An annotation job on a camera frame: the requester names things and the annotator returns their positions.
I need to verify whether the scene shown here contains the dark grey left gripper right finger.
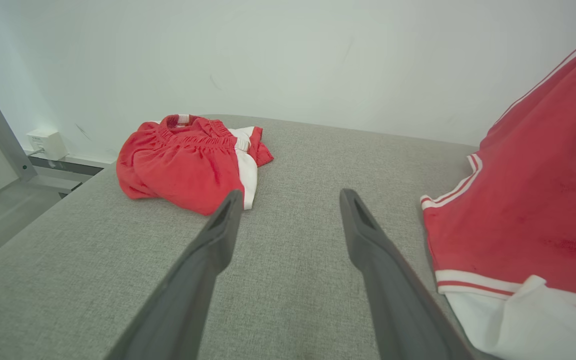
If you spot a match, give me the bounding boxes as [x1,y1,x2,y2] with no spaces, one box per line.
[339,188,477,360]

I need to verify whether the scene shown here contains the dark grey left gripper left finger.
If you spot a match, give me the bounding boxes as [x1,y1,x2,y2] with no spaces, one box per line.
[105,189,245,360]

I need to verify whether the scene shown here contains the red shorts with white stripes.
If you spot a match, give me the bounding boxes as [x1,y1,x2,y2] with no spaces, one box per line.
[116,114,275,217]

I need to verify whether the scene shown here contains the red basketball jersey with number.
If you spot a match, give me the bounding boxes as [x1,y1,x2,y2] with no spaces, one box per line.
[420,35,576,360]

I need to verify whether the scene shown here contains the white and dark baseboard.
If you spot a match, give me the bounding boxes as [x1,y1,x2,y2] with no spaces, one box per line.
[24,150,115,193]

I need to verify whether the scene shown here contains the white wall socket box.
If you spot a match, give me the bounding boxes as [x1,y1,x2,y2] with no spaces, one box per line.
[26,128,69,162]

